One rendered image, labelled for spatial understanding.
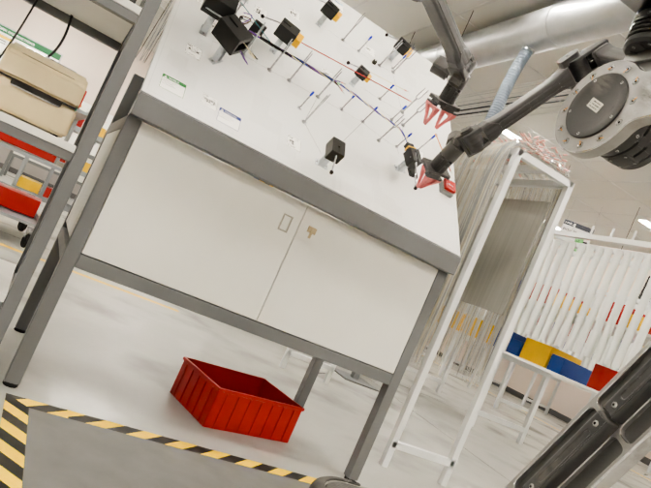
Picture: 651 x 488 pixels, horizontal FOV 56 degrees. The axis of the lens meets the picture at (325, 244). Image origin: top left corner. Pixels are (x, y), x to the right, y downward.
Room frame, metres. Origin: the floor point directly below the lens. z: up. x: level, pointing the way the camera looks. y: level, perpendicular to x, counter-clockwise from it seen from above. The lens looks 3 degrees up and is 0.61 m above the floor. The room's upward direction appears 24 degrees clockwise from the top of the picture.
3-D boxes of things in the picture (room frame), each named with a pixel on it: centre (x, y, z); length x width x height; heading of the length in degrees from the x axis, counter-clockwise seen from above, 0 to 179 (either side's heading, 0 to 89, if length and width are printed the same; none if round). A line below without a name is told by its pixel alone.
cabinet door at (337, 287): (2.03, -0.15, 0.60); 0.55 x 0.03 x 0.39; 115
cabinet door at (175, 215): (1.80, 0.35, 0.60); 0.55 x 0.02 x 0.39; 115
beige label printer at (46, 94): (1.69, 0.90, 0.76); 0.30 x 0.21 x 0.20; 28
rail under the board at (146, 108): (1.90, 0.09, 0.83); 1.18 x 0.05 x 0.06; 115
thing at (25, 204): (4.23, 2.15, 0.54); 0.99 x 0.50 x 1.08; 29
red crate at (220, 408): (2.27, 0.06, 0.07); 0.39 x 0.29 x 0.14; 129
